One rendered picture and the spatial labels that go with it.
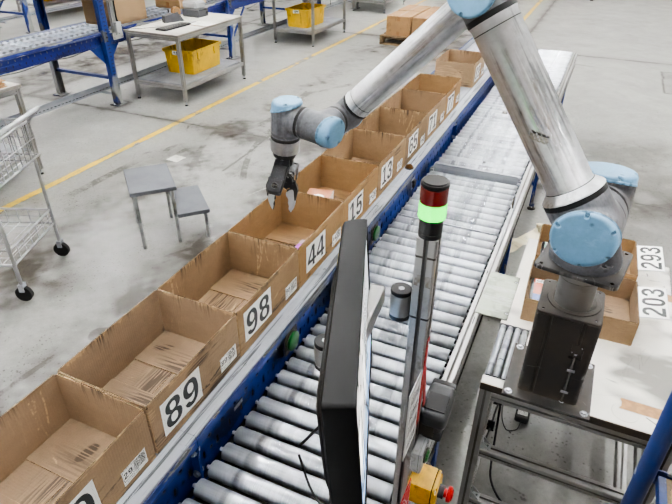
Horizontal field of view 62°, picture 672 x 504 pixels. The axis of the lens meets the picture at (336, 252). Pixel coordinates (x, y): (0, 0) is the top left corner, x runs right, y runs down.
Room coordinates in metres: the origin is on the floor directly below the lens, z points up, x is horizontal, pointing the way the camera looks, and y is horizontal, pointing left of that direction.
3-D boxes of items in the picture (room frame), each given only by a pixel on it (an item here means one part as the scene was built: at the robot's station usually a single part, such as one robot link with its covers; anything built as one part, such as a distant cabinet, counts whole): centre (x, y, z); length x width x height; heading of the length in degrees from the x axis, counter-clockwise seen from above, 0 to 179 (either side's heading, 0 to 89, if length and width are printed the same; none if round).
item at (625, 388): (1.65, -0.94, 0.74); 1.00 x 0.58 x 0.03; 155
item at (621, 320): (1.69, -0.91, 0.80); 0.38 x 0.28 x 0.10; 67
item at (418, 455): (0.88, -0.21, 0.95); 0.07 x 0.03 x 0.07; 156
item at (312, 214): (1.88, 0.18, 0.96); 0.39 x 0.29 x 0.17; 156
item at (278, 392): (1.20, -0.01, 0.72); 0.52 x 0.05 x 0.05; 66
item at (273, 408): (1.14, 0.01, 0.72); 0.52 x 0.05 x 0.05; 66
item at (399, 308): (0.82, -0.05, 1.40); 0.28 x 0.11 x 0.11; 156
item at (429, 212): (0.90, -0.17, 1.62); 0.05 x 0.05 x 0.06
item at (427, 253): (0.90, -0.18, 1.11); 0.12 x 0.05 x 0.88; 156
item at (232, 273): (1.52, 0.34, 0.96); 0.39 x 0.29 x 0.17; 156
